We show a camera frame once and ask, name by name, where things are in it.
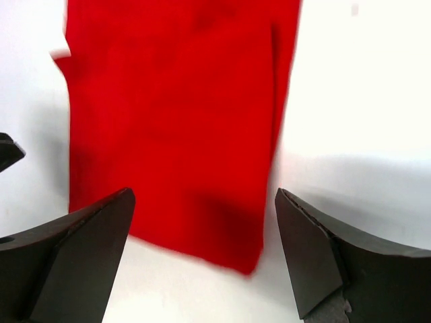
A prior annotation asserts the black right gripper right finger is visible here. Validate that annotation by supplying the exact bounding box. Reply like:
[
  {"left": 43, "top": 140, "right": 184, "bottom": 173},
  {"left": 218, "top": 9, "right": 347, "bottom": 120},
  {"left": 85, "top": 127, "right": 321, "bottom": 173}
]
[{"left": 275, "top": 188, "right": 430, "bottom": 323}]

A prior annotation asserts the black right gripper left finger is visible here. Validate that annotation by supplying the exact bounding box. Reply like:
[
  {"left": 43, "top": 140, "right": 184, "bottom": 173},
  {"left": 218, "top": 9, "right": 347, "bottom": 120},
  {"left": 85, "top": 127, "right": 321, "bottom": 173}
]
[{"left": 1, "top": 188, "right": 135, "bottom": 323}]

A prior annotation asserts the red t-shirt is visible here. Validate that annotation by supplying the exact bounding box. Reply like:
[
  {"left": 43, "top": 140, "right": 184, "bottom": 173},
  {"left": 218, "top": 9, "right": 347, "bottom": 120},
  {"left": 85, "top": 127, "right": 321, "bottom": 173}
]
[{"left": 55, "top": 1, "right": 300, "bottom": 275}]

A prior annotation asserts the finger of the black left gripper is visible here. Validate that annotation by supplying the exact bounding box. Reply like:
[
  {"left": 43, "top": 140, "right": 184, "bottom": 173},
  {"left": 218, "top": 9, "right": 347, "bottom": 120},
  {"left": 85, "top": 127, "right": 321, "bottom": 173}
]
[{"left": 0, "top": 133, "right": 26, "bottom": 172}]

